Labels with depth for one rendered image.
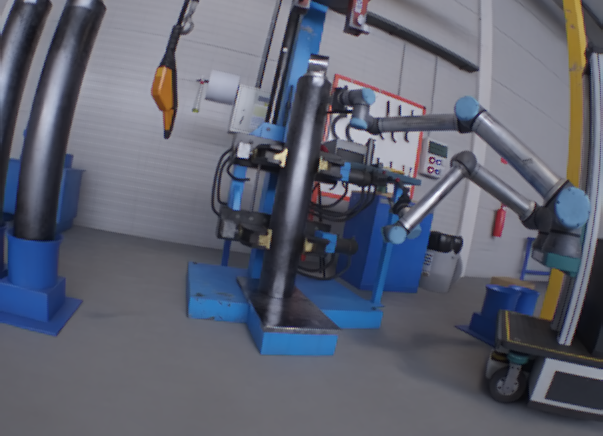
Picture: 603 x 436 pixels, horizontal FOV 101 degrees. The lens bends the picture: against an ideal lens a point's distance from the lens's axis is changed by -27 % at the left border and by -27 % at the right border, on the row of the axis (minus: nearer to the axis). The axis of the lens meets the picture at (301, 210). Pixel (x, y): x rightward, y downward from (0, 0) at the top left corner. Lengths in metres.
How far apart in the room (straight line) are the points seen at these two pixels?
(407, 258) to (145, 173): 2.94
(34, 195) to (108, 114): 2.61
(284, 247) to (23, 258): 1.36
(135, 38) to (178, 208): 2.08
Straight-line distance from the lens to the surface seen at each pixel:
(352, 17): 2.38
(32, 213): 1.61
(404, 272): 3.54
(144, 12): 4.45
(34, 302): 1.67
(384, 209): 3.27
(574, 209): 1.39
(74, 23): 1.70
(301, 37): 2.68
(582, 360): 1.64
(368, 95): 1.79
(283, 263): 1.97
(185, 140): 3.95
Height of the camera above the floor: 0.74
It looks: 2 degrees down
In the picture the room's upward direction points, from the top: 11 degrees clockwise
